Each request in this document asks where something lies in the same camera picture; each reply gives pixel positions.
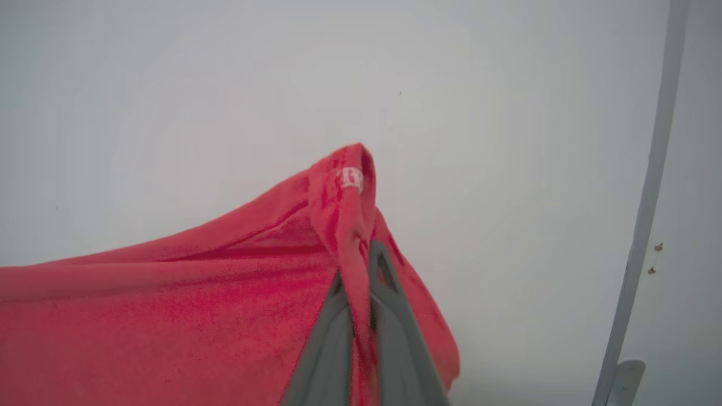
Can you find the grey slanted metal bar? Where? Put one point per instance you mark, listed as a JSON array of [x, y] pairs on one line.
[[652, 186]]

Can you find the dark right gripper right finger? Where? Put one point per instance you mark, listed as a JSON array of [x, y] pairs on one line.
[[400, 361]]

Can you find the red shorts with white stripes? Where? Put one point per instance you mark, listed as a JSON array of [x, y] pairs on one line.
[[169, 316]]

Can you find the grey metal wall bracket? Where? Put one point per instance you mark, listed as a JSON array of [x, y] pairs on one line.
[[626, 383]]

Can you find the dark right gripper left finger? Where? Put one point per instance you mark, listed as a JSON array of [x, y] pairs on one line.
[[327, 366]]

